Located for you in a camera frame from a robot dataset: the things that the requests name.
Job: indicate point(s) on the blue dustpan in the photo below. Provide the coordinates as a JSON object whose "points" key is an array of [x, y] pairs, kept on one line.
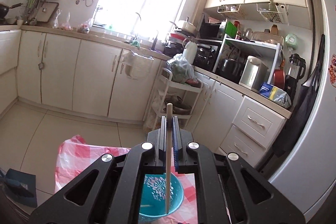
{"points": [[20, 187]]}

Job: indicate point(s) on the teal perforated plastic basket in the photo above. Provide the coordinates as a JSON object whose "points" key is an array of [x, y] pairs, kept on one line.
{"points": [[154, 193]]}

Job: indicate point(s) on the black rice cooker pot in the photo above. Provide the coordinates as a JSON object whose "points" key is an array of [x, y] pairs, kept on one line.
{"points": [[231, 70]]}

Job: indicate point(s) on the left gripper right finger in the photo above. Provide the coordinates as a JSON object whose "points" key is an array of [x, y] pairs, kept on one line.
{"points": [[228, 189]]}

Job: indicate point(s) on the black blender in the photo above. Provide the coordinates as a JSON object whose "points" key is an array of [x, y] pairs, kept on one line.
{"points": [[296, 71]]}

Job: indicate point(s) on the plastic bag of vegetables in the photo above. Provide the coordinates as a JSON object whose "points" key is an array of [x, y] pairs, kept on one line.
{"points": [[182, 71]]}

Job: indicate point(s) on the blue yellow snack bag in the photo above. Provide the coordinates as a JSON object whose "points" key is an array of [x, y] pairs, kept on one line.
{"points": [[275, 95]]}

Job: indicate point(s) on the white hanging trash bin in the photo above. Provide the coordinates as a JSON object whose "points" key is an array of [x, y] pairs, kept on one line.
{"points": [[137, 67]]}

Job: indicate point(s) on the white refrigerator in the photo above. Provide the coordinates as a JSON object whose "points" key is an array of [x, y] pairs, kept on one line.
{"points": [[307, 141]]}

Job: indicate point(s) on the white kettle appliance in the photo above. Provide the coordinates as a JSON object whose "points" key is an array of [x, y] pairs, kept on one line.
{"points": [[254, 74]]}

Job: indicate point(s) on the black toaster oven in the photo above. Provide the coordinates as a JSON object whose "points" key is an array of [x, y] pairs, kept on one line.
{"points": [[207, 54]]}

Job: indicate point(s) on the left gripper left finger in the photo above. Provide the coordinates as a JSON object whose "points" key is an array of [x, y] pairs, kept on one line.
{"points": [[110, 189]]}

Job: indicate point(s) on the red white checkered tablecloth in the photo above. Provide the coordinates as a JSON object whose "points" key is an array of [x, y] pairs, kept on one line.
{"points": [[75, 155]]}

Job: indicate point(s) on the white rolling storage cart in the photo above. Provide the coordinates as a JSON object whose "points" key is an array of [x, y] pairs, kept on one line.
{"points": [[184, 98]]}

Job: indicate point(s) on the black wok pan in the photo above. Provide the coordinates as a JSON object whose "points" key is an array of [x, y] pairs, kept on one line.
{"points": [[4, 9]]}

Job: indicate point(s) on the white thermos jug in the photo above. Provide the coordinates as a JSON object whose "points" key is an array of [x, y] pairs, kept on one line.
{"points": [[190, 50]]}

